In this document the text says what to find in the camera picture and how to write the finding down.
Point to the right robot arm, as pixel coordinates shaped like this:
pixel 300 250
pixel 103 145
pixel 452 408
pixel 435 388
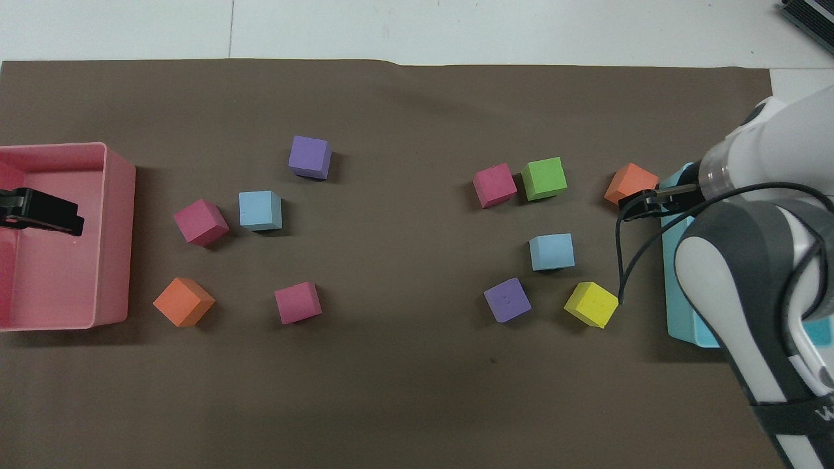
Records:
pixel 736 293

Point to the magenta foam block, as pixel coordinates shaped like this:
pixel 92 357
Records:
pixel 298 302
pixel 494 185
pixel 201 221

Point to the purple foam block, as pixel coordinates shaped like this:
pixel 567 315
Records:
pixel 309 156
pixel 507 299

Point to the light blue foam block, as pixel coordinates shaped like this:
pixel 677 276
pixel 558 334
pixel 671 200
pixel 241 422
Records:
pixel 259 210
pixel 551 251

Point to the green foam block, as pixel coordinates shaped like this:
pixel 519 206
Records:
pixel 543 178

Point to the yellow foam block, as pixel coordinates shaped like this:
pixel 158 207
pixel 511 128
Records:
pixel 591 304

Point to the orange foam block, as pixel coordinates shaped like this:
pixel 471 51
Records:
pixel 182 301
pixel 629 182

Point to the light blue plastic bin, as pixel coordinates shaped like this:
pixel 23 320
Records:
pixel 684 326

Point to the pink plastic bin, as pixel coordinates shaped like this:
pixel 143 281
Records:
pixel 65 273

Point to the grey ribbed device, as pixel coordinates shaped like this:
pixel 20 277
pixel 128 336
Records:
pixel 811 14

